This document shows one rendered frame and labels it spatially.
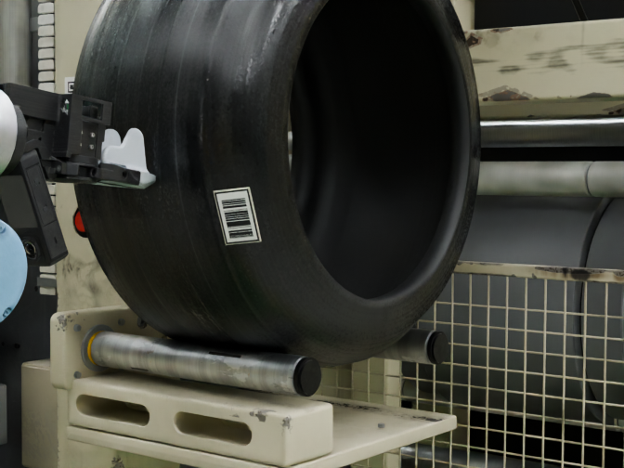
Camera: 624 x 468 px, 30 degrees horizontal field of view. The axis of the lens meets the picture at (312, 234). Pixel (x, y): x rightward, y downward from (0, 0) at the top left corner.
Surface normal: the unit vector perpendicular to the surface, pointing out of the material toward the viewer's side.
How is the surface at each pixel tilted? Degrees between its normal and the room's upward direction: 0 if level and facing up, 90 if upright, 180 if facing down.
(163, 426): 90
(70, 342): 90
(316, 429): 90
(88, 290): 90
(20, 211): 110
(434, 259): 39
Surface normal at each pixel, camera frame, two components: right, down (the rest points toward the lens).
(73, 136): 0.79, 0.04
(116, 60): -0.58, -0.26
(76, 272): -0.61, 0.04
